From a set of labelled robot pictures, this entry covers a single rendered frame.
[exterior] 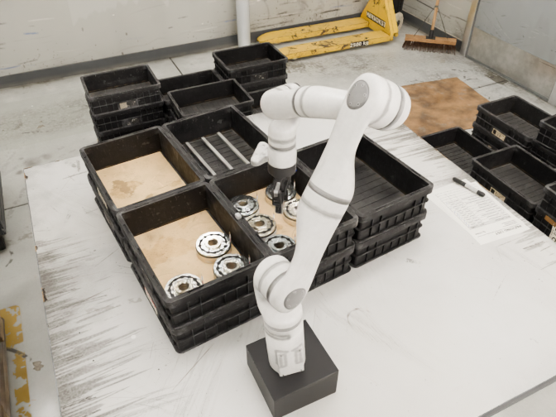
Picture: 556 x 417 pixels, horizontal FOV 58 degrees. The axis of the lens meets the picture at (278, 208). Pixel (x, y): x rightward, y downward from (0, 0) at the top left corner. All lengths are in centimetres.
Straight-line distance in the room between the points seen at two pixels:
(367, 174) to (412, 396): 78
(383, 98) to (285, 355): 63
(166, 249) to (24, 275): 141
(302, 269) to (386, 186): 82
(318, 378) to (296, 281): 33
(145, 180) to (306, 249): 94
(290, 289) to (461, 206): 107
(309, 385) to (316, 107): 66
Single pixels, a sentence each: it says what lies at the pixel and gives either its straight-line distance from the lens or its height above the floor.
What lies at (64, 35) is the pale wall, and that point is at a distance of 462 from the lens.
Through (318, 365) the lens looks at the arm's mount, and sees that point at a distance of 130.
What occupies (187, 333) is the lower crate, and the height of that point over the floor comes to 77.
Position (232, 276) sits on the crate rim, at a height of 93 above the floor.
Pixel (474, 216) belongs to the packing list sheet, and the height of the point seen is 70.
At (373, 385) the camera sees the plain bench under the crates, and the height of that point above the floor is 70.
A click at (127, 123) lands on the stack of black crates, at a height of 39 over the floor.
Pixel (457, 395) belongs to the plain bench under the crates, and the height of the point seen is 70.
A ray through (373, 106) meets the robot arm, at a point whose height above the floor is 146.
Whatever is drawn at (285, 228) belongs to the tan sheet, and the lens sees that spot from 157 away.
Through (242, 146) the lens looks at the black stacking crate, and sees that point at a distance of 195.
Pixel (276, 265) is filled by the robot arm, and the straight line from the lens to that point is 106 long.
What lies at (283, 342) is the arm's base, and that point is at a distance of 118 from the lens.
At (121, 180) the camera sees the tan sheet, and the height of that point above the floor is 83.
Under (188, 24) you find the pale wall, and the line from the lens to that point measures 479.
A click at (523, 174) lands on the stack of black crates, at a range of 284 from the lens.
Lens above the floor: 189
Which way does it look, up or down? 40 degrees down
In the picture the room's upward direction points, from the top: straight up
